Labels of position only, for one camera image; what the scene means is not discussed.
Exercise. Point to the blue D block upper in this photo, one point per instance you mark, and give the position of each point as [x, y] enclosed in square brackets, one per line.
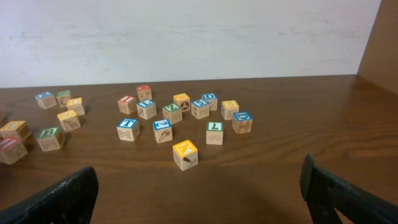
[212, 99]

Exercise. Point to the yellow block lower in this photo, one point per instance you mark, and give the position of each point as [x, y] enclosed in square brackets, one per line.
[69, 120]

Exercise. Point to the green N block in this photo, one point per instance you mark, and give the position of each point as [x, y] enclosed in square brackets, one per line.
[63, 97]

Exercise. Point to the yellow O block middle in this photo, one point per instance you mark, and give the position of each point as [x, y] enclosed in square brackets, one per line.
[16, 129]

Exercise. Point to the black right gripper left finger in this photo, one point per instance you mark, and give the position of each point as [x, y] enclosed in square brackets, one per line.
[71, 200]

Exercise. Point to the red block top right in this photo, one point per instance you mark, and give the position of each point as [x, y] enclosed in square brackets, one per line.
[144, 92]

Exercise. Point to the green Z block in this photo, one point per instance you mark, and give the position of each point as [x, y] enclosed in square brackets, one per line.
[172, 112]

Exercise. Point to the yellow block upper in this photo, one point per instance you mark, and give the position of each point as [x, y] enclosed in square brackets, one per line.
[76, 104]

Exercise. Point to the blue T block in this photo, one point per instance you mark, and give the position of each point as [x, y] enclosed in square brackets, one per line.
[128, 129]

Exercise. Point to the red I block left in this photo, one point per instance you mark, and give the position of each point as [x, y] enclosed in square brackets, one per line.
[12, 149]

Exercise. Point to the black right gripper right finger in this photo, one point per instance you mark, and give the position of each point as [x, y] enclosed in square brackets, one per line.
[326, 195]

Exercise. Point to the blue L block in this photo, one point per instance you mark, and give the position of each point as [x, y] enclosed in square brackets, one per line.
[146, 109]

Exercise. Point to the green 7 block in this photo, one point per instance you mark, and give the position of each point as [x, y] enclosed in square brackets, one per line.
[214, 132]

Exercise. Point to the yellow K block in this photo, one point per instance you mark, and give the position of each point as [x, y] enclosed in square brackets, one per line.
[185, 155]

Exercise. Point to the green B block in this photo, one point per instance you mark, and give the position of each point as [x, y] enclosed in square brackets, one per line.
[51, 139]

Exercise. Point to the blue X block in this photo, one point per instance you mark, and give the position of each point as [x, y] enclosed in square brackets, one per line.
[46, 100]

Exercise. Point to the blue 2 block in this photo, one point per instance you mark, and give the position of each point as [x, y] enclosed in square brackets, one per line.
[162, 130]

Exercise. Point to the blue 5 block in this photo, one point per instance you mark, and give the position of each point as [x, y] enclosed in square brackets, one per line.
[200, 108]

